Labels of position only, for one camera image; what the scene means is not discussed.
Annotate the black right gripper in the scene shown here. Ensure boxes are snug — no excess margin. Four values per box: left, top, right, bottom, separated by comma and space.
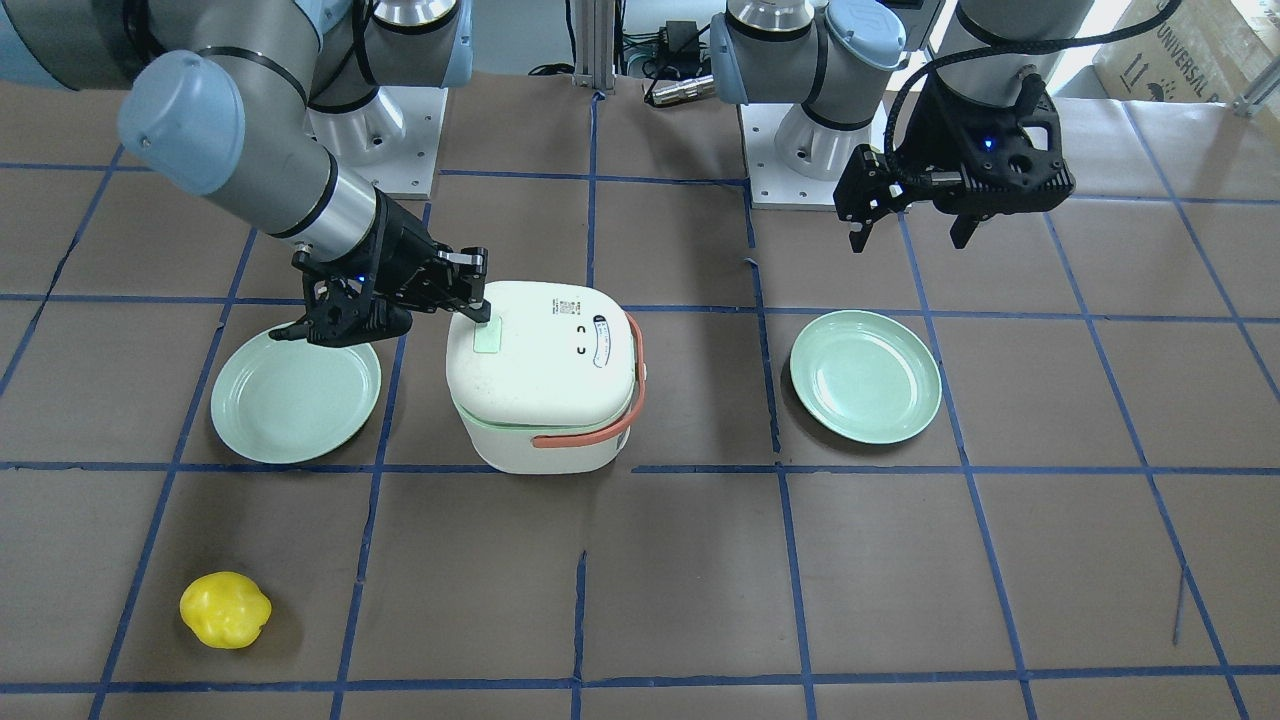
268, 195, 492, 348

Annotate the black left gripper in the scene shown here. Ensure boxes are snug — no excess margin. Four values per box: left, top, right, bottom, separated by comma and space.
833, 72, 1076, 252

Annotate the white rice cooker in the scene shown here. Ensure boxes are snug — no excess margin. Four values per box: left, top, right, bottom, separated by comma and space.
445, 281, 646, 475

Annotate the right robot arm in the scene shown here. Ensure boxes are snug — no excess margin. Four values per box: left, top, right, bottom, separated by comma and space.
3, 1, 492, 348

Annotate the green plate near yellow fruit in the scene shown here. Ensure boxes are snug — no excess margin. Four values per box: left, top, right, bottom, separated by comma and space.
210, 331, 381, 464

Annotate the green plate far side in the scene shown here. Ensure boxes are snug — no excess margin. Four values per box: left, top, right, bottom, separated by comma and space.
788, 310, 942, 445

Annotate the cardboard box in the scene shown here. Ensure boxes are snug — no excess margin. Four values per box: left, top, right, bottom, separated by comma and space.
1093, 1, 1279, 102

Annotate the yellow toy fruit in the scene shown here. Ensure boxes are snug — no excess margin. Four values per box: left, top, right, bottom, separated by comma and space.
179, 571, 273, 650

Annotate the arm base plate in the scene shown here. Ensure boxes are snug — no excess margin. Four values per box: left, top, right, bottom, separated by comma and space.
307, 86, 449, 200
739, 102, 887, 211

